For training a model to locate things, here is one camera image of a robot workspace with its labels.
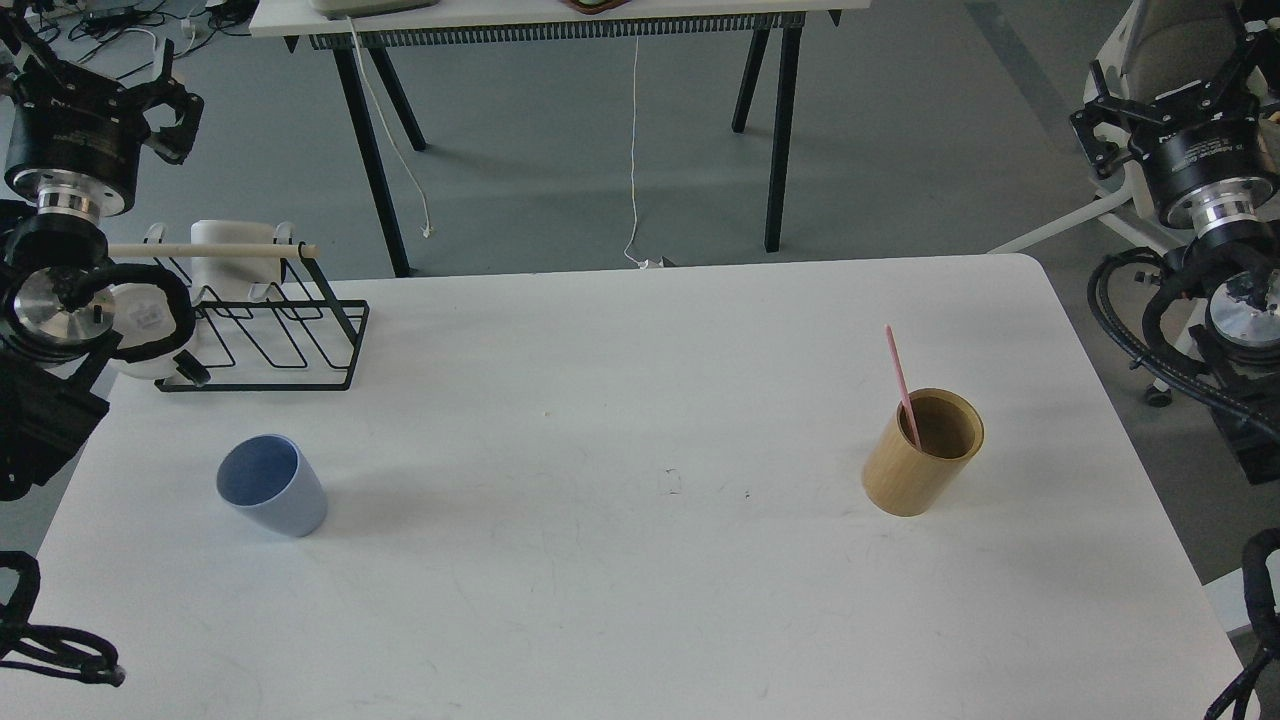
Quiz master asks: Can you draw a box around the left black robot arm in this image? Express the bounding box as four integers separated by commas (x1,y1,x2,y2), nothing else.
1,1,204,502

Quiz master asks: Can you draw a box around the white office chair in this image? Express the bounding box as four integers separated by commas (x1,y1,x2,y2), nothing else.
989,0,1280,406

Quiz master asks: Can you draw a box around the white cup on rack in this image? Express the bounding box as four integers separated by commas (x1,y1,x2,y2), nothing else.
189,220,282,304

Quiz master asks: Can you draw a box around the background white table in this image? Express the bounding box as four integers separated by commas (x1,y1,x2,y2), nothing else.
250,0,872,278

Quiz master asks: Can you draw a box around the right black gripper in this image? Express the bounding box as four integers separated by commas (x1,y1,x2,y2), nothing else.
1069,1,1279,229

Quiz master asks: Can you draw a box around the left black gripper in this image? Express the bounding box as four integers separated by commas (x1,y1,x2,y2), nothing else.
1,8,205,217

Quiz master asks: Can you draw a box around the blue cup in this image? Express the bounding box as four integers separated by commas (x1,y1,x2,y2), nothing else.
215,434,329,538

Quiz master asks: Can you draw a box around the pink chopstick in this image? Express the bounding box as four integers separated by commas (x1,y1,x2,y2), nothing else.
884,324,923,450

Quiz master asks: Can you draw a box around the bamboo cylinder holder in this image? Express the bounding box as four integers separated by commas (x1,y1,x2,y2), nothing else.
861,388,986,518

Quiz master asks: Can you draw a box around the floor cables bundle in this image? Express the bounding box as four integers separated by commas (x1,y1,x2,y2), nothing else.
20,0,259,76

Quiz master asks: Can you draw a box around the white hanging cable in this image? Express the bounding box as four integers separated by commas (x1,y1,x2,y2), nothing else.
346,15,435,240
623,36,660,272

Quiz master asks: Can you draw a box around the black wire dish rack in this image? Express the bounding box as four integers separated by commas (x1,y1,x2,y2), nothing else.
109,222,370,392

